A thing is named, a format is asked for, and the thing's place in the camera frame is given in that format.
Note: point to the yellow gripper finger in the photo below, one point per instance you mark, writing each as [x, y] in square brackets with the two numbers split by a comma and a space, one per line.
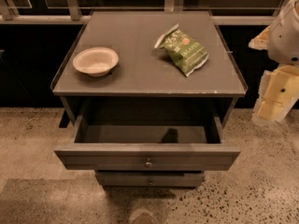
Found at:
[260, 42]
[278, 92]

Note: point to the grey top drawer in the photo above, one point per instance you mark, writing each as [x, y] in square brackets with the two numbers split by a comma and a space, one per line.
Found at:
[144, 148]

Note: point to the grey drawer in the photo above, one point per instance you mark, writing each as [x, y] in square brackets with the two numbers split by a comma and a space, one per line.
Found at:
[150, 179]
[144, 148]

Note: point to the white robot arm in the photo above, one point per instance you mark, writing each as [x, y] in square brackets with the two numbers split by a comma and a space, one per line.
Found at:
[283, 39]

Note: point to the grey drawer cabinet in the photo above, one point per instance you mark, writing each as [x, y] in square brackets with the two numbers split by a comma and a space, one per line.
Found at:
[145, 88]

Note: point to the grey bottom drawer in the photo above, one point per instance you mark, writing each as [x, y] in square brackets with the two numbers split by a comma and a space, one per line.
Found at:
[150, 179]

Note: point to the green jalapeno chip bag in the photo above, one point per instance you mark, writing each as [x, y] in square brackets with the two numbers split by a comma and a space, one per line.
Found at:
[186, 53]

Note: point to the beige paper bowl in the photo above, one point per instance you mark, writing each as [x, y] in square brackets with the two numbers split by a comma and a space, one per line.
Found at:
[96, 62]

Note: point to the metal window railing frame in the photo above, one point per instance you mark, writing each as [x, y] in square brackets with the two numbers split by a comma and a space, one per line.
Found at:
[222, 15]

